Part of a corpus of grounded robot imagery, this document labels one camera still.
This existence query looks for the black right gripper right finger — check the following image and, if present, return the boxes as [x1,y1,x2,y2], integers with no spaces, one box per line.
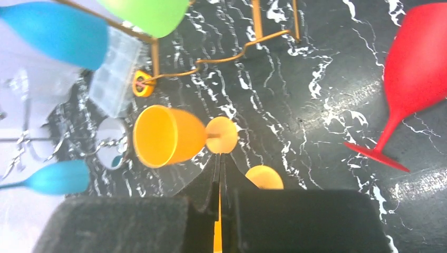
[219,154,391,252]

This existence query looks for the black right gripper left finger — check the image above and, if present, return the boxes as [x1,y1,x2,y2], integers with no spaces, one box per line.
[33,155,220,252]

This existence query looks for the blue plastic goblet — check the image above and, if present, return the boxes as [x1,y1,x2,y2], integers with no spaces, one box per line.
[1,2,109,71]
[1,160,90,196]

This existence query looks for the chrome spiral glass rack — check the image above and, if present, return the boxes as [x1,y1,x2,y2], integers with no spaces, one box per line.
[1,90,132,180]

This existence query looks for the blue plastic goblet back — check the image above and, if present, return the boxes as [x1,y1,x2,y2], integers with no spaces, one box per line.
[1,2,109,71]

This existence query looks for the green plastic goblet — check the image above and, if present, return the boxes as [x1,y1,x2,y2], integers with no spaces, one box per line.
[99,0,190,38]

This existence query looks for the red plastic goblet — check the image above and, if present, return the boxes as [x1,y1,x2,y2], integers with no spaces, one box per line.
[345,2,446,172]

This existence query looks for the orange plastic goblet near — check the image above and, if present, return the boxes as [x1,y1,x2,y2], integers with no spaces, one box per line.
[213,165,284,253]

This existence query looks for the orange plastic goblet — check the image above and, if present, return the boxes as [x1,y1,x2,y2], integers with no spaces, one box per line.
[133,105,238,169]
[213,165,284,253]

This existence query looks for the orange plastic goblet far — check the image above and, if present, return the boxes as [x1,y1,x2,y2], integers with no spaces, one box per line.
[133,105,238,169]

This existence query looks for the yellow tape measure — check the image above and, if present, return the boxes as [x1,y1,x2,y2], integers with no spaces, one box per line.
[132,70,156,98]

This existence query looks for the clear plastic parts box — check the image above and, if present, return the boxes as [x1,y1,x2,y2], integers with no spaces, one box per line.
[89,27,145,118]

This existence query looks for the gold wire glass rack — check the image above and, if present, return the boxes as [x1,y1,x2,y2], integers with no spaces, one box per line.
[52,0,302,86]

